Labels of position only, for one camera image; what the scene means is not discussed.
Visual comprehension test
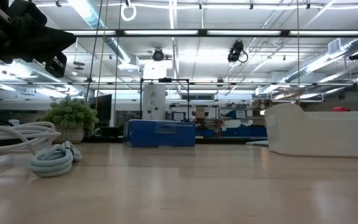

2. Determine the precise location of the brown cardboard box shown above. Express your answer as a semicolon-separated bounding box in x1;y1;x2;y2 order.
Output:
195;107;209;120

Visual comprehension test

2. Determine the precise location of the black rig frame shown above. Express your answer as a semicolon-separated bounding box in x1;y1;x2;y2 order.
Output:
61;29;358;38

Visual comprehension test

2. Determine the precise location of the white hanging cable loop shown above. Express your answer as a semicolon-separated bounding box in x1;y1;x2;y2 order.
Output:
120;2;137;22

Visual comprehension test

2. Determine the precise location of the light blue cable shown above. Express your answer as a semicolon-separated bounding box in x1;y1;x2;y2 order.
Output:
29;140;83;179

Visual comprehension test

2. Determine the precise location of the round black ceiling fixture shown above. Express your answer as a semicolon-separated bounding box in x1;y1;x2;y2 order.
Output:
152;48;165;62

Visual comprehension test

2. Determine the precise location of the black monitor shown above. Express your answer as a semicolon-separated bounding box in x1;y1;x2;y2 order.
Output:
88;93;113;127

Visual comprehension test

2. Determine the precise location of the white plastic bin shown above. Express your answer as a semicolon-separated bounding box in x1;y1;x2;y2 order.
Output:
264;103;358;159

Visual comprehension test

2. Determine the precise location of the blue cardboard box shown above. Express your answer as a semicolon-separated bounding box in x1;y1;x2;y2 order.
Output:
123;119;197;148

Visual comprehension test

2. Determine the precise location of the black metal stand frame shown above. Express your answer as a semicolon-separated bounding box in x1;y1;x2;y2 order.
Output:
139;77;191;123

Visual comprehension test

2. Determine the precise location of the green potted plant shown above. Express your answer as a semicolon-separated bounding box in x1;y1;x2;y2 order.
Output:
43;95;99;144

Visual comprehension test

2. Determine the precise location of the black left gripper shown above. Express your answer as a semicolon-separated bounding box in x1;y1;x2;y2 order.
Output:
0;0;77;79

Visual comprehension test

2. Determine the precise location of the black overhead camera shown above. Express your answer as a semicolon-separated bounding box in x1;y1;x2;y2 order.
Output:
227;40;249;63

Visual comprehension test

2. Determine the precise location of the white cylindrical tank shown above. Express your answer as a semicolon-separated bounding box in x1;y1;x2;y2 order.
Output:
142;83;167;121

